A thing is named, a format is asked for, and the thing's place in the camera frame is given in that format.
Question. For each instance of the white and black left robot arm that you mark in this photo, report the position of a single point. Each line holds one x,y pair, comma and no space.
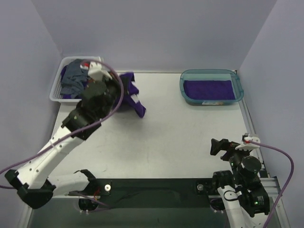
32,180

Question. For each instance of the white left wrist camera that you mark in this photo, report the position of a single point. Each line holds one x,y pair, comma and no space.
97,72

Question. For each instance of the purple towel in basket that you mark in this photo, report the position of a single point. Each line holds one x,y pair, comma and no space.
62,74

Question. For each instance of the purple towel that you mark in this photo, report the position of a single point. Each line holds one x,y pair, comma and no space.
209,90
62,74
131,93

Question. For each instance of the folded purple towel in bin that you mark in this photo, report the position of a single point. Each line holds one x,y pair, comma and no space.
209,90

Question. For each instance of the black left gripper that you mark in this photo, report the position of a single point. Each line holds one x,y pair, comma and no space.
104,83

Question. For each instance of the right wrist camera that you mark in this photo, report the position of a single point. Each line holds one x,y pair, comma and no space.
249,142

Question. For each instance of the white plastic laundry basket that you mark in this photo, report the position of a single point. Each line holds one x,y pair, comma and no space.
55,95

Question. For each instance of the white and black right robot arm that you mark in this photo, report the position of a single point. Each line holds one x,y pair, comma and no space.
245,199

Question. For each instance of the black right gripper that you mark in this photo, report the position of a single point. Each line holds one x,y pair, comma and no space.
226,149

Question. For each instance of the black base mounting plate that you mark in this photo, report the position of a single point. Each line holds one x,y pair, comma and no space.
180,193

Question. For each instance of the grey towel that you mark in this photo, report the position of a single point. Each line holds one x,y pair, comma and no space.
74,80

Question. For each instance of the teal plastic bin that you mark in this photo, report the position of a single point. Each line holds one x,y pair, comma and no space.
212,74

